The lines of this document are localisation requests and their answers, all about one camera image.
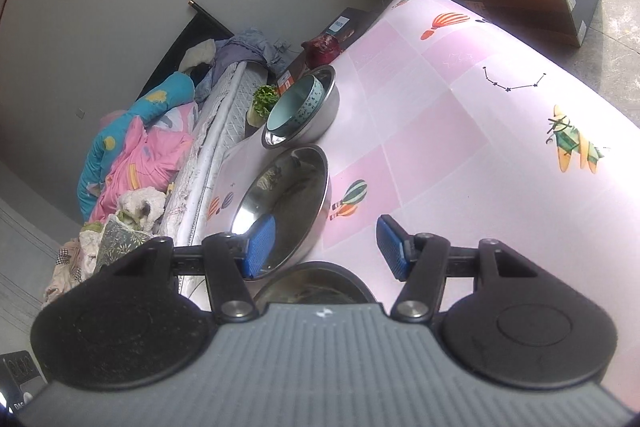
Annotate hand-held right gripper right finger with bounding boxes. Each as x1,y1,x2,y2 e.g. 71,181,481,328
376,213,521,323

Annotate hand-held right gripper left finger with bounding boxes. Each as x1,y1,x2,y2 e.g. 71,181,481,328
95,213,277,324

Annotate large steel bowl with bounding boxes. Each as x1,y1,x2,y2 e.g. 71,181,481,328
231,144,332,280

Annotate shallow steel plate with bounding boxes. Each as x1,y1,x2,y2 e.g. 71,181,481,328
252,261,373,308

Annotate small steel bowl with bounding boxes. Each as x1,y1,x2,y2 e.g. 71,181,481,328
261,65,341,150

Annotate teal ceramic bowl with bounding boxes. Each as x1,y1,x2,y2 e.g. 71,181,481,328
265,75,327,132

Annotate beige crumpled cloth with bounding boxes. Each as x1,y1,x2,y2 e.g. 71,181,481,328
42,232,103,305

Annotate white fluffy cloth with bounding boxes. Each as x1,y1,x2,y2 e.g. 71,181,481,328
116,187,167,233

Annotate white mattress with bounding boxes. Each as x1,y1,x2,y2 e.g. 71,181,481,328
165,59,281,293

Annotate pile of bedding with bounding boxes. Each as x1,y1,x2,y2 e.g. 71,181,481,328
95,214,151,273

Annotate napa cabbage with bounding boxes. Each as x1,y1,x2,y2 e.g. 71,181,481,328
250,84,281,128

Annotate pink and blue quilt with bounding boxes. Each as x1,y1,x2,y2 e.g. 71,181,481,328
76,72,201,224

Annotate grey clothes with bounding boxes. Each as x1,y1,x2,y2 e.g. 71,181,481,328
192,27,301,102

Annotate red cabbage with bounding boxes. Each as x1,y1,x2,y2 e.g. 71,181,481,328
301,33,346,66

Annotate black headboard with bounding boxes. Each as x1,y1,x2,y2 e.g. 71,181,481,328
137,0,236,100

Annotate dark printed flat box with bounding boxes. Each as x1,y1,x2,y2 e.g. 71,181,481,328
272,7,386,92

